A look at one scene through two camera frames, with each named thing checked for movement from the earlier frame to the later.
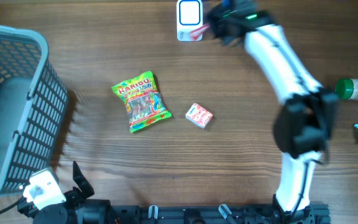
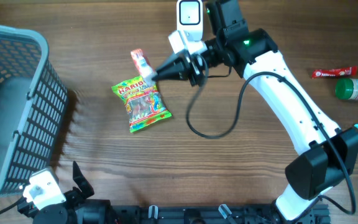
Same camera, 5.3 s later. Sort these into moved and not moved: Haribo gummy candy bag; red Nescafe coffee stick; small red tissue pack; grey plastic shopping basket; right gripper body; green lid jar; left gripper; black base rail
Moved: red Nescafe coffee stick; small red tissue pack; right gripper body
Not moved: left gripper; Haribo gummy candy bag; grey plastic shopping basket; green lid jar; black base rail
